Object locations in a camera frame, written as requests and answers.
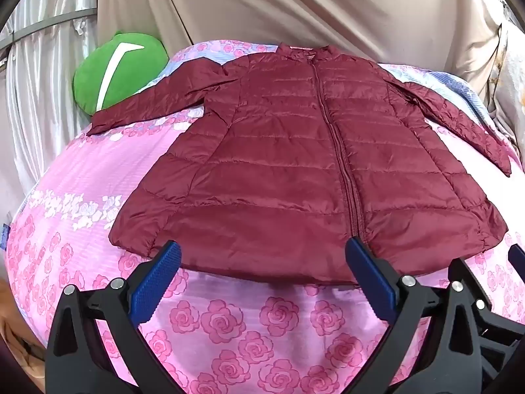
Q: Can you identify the green plush cushion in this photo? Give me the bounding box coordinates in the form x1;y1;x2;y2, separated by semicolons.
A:
73;32;171;116

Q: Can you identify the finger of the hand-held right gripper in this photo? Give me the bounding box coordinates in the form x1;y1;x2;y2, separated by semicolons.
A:
472;244;525;378

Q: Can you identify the white floral cloth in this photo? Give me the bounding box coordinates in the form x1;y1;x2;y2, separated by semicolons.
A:
490;0;525;148

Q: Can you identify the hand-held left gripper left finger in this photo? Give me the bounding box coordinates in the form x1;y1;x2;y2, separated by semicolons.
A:
44;240;183;394

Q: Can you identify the pink floral bed sheet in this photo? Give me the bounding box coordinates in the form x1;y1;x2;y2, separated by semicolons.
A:
3;39;525;394

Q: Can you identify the white satin curtain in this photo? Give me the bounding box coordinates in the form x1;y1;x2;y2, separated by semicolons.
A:
0;0;101;218

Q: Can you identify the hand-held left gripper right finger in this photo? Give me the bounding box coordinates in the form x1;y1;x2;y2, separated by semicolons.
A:
345;236;499;394

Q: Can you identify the beige curtain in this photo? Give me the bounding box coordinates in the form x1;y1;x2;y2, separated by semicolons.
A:
96;0;511;132

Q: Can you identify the grey metal rail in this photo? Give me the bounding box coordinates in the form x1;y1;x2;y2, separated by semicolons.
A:
0;7;98;50

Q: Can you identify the maroon quilted puffer jacket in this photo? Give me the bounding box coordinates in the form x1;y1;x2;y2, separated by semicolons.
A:
87;42;513;285

